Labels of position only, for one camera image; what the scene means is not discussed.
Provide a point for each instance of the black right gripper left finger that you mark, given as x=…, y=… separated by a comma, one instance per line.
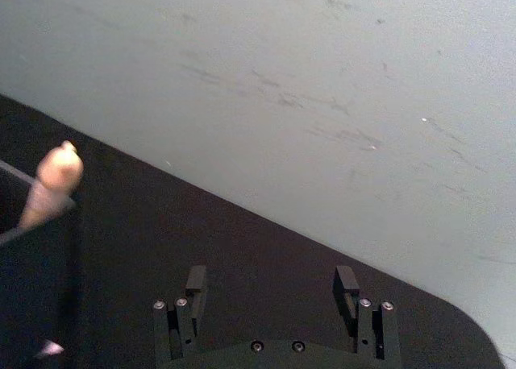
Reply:
x=183, y=324

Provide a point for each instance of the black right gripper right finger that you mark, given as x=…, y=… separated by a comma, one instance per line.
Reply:
x=371, y=324

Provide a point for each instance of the person's hand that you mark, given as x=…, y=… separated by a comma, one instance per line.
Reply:
x=56, y=175

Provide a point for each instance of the black table cloth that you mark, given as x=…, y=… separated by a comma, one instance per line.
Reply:
x=250, y=264

